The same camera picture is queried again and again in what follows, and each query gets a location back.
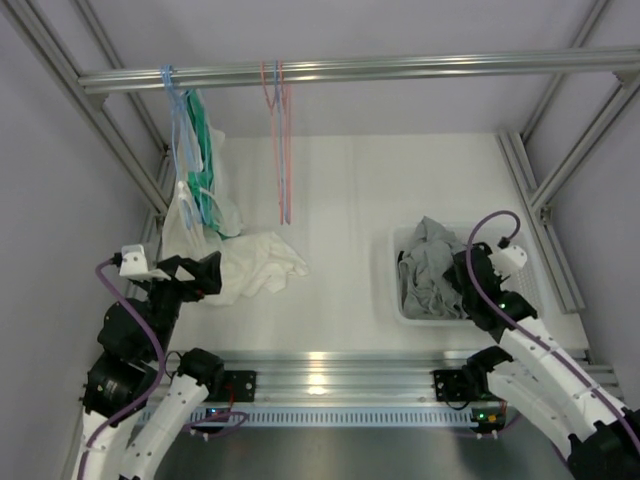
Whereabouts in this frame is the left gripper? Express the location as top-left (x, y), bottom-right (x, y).
top-left (139, 250), bottom-right (221, 359)

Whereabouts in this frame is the pink wire hanger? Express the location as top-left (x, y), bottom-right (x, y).
top-left (279, 64), bottom-right (292, 225)
top-left (260, 60), bottom-right (281, 222)

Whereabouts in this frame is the light blue wire hanger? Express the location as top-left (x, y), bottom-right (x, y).
top-left (272, 61), bottom-right (288, 225)

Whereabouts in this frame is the grey garment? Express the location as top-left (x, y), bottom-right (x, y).
top-left (397, 250), bottom-right (443, 320)

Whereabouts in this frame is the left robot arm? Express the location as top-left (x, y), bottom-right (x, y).
top-left (73, 245), bottom-right (226, 479)

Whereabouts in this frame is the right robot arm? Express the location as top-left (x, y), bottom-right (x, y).
top-left (445, 243), bottom-right (639, 479)

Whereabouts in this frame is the white garment pile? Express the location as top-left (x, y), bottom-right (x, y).
top-left (161, 155), bottom-right (310, 306)

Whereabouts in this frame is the white plastic basket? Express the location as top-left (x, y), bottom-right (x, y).
top-left (387, 224), bottom-right (550, 327)

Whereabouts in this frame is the bundle of coloured hangers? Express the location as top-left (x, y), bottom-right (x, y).
top-left (160, 65), bottom-right (243, 239)

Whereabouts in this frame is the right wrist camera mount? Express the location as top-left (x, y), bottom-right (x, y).
top-left (489, 237), bottom-right (528, 280)

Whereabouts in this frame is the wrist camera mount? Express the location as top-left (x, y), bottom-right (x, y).
top-left (116, 244), bottom-right (170, 281)
top-left (489, 237), bottom-right (528, 280)

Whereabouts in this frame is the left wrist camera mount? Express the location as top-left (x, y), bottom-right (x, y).
top-left (116, 244), bottom-right (170, 281)

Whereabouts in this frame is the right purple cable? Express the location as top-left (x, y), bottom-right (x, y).
top-left (465, 209), bottom-right (640, 451)

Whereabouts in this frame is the purple cable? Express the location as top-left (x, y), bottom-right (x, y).
top-left (465, 209), bottom-right (640, 451)
top-left (82, 257), bottom-right (249, 480)

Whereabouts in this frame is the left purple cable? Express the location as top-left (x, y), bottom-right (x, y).
top-left (82, 257), bottom-right (249, 480)

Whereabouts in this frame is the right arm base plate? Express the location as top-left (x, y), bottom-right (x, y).
top-left (432, 369), bottom-right (495, 403)

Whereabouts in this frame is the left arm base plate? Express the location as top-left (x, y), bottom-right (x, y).
top-left (206, 370), bottom-right (258, 403)

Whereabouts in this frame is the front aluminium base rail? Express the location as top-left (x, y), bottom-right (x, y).
top-left (79, 349), bottom-right (621, 406)

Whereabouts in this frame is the right aluminium frame post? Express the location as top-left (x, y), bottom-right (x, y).
top-left (497, 1), bottom-right (639, 313)

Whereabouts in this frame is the aluminium frame post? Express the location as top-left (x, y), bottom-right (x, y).
top-left (497, 1), bottom-right (639, 313)
top-left (1, 1), bottom-right (168, 214)

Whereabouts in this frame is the perforated cable duct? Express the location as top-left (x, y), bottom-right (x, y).
top-left (139, 405), bottom-right (506, 427)

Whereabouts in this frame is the aluminium hanging rail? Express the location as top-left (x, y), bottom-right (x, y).
top-left (78, 45), bottom-right (639, 95)

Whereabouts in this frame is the left aluminium frame post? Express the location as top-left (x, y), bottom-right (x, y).
top-left (1, 1), bottom-right (168, 214)

